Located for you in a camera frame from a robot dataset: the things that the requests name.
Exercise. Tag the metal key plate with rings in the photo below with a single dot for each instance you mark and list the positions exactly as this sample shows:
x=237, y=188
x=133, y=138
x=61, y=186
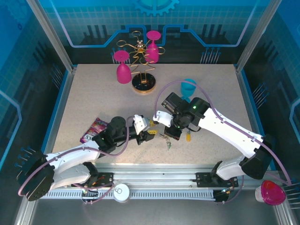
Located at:
x=164, y=138

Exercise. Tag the key with yellow tag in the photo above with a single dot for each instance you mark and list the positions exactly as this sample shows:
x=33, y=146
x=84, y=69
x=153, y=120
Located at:
x=188, y=137

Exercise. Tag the key with green tag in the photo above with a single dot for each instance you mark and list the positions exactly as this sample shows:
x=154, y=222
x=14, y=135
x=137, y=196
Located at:
x=169, y=145

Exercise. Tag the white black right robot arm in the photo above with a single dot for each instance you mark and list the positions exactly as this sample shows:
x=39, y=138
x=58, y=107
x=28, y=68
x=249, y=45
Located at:
x=225, y=126

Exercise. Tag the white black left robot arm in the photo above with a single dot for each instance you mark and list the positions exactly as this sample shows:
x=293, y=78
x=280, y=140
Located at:
x=75, y=154

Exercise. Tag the purple candy packet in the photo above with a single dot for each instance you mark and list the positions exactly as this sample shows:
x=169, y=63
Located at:
x=93, y=131

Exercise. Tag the teal plastic goblet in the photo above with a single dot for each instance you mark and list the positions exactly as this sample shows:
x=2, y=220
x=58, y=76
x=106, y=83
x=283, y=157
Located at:
x=187, y=86

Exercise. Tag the pink plastic goblet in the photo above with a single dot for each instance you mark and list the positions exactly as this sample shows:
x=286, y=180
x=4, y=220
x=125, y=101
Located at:
x=152, y=52
x=123, y=73

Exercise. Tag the round white can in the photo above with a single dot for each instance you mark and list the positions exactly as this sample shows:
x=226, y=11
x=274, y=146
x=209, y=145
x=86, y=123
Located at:
x=122, y=192

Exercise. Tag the white cup with pink lid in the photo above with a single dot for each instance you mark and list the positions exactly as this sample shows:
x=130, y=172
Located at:
x=272, y=193

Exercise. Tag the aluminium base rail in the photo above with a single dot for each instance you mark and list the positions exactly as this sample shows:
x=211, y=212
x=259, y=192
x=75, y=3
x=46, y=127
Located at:
x=154, y=175

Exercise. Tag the aluminium side rail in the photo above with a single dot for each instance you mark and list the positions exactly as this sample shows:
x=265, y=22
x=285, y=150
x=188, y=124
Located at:
x=248, y=98
x=63, y=98

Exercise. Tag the aluminium frame post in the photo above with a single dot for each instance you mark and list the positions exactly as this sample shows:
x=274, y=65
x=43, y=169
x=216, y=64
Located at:
x=52, y=35
x=257, y=35

